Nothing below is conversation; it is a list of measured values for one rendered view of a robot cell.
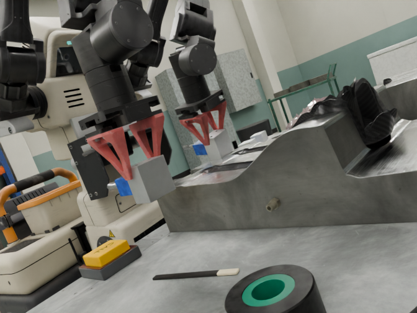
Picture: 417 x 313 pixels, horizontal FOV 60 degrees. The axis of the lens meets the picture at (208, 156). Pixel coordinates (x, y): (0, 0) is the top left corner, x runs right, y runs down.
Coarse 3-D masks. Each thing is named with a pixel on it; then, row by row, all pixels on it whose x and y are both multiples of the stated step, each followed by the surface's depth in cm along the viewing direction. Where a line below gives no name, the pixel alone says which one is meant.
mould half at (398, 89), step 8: (408, 72) 89; (416, 72) 82; (392, 80) 84; (400, 80) 78; (408, 80) 72; (416, 80) 72; (392, 88) 74; (400, 88) 73; (408, 88) 73; (416, 88) 72; (392, 96) 74; (400, 96) 74; (408, 96) 73; (416, 96) 72; (400, 104) 74; (408, 104) 73; (416, 104) 73; (400, 112) 74; (408, 112) 74; (416, 112) 73; (272, 136) 109
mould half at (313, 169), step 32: (384, 96) 59; (320, 128) 43; (352, 128) 48; (416, 128) 54; (224, 160) 73; (256, 160) 51; (288, 160) 47; (320, 160) 44; (352, 160) 45; (384, 160) 45; (416, 160) 40; (192, 192) 62; (224, 192) 57; (256, 192) 53; (288, 192) 49; (320, 192) 46; (352, 192) 43; (384, 192) 40; (416, 192) 38; (192, 224) 65; (224, 224) 59; (256, 224) 55; (288, 224) 51; (320, 224) 47; (352, 224) 44
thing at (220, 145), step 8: (216, 136) 77; (224, 136) 79; (192, 144) 86; (200, 144) 81; (216, 144) 77; (224, 144) 79; (200, 152) 82; (208, 152) 80; (216, 152) 78; (224, 152) 79
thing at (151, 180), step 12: (156, 156) 52; (132, 168) 49; (144, 168) 49; (156, 168) 50; (168, 168) 52; (120, 180) 53; (132, 180) 50; (144, 180) 49; (156, 180) 50; (168, 180) 52; (120, 192) 54; (132, 192) 51; (144, 192) 49; (156, 192) 50; (168, 192) 51
